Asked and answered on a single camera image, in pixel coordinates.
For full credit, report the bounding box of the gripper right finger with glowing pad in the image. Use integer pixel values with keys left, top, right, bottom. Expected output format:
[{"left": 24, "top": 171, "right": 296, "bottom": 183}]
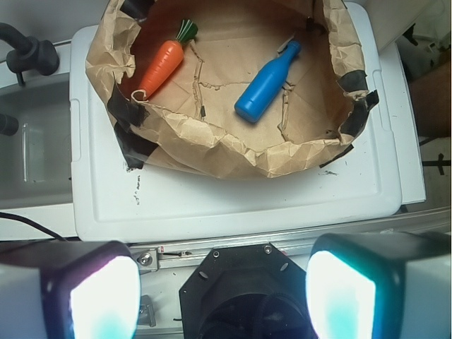
[{"left": 306, "top": 232, "right": 451, "bottom": 338}]

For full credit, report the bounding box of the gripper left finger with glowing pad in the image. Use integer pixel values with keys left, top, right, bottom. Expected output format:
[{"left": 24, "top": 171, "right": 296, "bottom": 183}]
[{"left": 1, "top": 241, "right": 141, "bottom": 338}]

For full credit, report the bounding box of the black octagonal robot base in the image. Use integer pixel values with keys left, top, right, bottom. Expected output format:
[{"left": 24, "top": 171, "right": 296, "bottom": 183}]
[{"left": 179, "top": 244, "right": 317, "bottom": 338}]

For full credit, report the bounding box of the orange toy carrot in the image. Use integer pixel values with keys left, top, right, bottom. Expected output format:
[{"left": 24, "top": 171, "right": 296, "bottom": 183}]
[{"left": 137, "top": 19, "right": 198, "bottom": 100}]

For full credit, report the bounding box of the white plastic bin lid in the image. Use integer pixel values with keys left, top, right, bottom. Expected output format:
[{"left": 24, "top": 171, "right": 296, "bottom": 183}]
[{"left": 69, "top": 2, "right": 402, "bottom": 242}]

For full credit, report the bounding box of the white toy sink basin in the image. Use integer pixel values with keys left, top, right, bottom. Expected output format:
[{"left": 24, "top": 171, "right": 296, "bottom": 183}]
[{"left": 1, "top": 73, "right": 72, "bottom": 209}]

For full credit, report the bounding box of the black toy faucet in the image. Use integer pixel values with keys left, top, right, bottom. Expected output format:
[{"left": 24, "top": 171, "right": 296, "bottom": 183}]
[{"left": 1, "top": 23, "right": 60, "bottom": 87}]

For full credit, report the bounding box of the blue toy bottle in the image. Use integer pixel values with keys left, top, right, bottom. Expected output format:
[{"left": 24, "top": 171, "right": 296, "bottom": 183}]
[{"left": 234, "top": 40, "right": 301, "bottom": 123}]

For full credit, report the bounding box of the brown paper bag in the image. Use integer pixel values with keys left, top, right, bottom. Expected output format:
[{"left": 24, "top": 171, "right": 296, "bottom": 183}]
[{"left": 85, "top": 1, "right": 379, "bottom": 179}]

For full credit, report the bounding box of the black cable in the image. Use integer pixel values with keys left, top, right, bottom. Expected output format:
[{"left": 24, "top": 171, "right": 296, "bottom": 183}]
[{"left": 0, "top": 212, "right": 70, "bottom": 242}]

